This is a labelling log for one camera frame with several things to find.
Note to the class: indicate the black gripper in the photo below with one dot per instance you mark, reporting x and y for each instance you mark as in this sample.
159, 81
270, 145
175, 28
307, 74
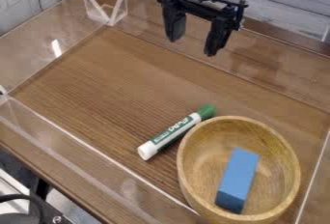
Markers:
204, 9

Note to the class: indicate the brown wooden bowl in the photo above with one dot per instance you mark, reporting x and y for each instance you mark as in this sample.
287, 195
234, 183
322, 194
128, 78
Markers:
203, 155

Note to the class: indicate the blue rectangular block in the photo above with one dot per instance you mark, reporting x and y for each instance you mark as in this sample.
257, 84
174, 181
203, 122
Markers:
237, 180

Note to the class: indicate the black metal table leg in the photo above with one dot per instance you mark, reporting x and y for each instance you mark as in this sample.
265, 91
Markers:
41, 189

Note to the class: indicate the green white marker pen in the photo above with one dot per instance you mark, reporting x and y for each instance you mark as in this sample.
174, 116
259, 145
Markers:
148, 149

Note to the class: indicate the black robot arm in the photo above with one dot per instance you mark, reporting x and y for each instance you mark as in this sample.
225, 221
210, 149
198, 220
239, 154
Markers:
179, 5

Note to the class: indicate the clear acrylic corner bracket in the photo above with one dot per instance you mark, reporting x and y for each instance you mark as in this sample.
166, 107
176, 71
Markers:
106, 14

